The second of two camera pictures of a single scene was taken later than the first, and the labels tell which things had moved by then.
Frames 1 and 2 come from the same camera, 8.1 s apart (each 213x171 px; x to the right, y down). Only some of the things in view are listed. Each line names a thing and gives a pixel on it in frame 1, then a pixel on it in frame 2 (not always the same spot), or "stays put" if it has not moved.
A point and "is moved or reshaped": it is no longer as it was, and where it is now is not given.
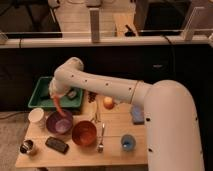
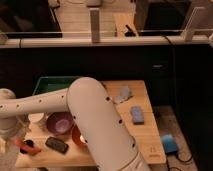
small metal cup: [26, 146] stays put
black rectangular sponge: [57, 145] stays put
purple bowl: [59, 124] stays put
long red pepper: [56, 104] is moved or reshaped
